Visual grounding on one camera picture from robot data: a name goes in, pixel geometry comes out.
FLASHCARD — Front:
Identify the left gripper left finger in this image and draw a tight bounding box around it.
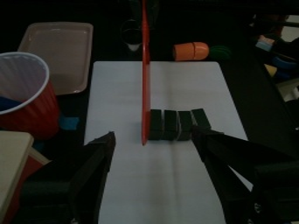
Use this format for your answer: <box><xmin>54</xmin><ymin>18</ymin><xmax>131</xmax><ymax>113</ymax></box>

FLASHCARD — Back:
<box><xmin>18</xmin><ymin>130</ymin><xmax>117</xmax><ymax>224</ymax></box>

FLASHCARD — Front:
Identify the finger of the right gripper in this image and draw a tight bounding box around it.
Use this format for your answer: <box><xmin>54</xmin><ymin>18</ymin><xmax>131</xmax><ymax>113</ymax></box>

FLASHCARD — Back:
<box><xmin>148</xmin><ymin>0</ymin><xmax>161</xmax><ymax>21</ymax></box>
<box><xmin>128</xmin><ymin>0</ymin><xmax>143</xmax><ymax>19</ymax></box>

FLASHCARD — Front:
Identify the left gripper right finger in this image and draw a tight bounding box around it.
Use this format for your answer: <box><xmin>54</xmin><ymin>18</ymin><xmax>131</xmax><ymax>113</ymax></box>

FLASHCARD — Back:
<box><xmin>191</xmin><ymin>126</ymin><xmax>299</xmax><ymax>224</ymax></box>

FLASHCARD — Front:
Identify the red plastic toy knife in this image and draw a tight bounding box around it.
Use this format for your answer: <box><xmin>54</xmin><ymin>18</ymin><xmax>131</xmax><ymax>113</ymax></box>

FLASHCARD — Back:
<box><xmin>139</xmin><ymin>0</ymin><xmax>153</xmax><ymax>146</ymax></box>

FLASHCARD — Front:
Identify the white cutting board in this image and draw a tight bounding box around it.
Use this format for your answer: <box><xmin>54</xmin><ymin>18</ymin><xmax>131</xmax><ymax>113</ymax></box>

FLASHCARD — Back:
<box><xmin>82</xmin><ymin>60</ymin><xmax>255</xmax><ymax>224</ymax></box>

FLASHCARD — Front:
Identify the orange toy carrot green top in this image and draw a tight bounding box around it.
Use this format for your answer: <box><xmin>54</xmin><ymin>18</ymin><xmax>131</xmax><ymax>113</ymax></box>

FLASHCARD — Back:
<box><xmin>172</xmin><ymin>41</ymin><xmax>233</xmax><ymax>62</ymax></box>

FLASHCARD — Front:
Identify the blue tape patch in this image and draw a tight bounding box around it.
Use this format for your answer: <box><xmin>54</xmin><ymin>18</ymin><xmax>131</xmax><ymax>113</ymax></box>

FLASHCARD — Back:
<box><xmin>57</xmin><ymin>115</ymin><xmax>81</xmax><ymax>131</ymax></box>

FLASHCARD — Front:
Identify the red plastic cup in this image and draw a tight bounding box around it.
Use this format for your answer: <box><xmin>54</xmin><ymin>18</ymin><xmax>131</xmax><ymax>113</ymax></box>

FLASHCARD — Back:
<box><xmin>0</xmin><ymin>51</ymin><xmax>61</xmax><ymax>141</ymax></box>

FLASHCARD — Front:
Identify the pink and blue small block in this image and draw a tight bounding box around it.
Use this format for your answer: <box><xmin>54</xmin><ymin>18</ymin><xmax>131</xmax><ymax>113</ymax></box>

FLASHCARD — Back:
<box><xmin>255</xmin><ymin>34</ymin><xmax>276</xmax><ymax>53</ymax></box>

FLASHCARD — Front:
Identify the blue plastic utensil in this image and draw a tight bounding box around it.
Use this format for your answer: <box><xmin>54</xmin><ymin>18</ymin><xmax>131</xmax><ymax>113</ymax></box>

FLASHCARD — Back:
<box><xmin>0</xmin><ymin>95</ymin><xmax>24</xmax><ymax>112</ymax></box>

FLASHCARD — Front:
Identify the blue tape roll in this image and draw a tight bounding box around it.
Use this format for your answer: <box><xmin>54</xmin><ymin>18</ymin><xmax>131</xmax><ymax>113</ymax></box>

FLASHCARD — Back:
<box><xmin>271</xmin><ymin>56</ymin><xmax>299</xmax><ymax>71</ymax></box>

